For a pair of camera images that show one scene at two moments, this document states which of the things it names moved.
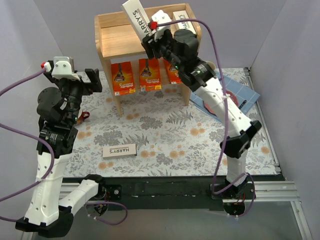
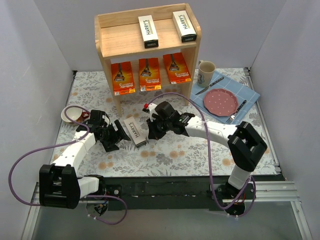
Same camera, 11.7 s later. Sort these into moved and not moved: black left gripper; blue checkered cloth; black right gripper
Moved: black left gripper; black right gripper
Not moved: blue checkered cloth
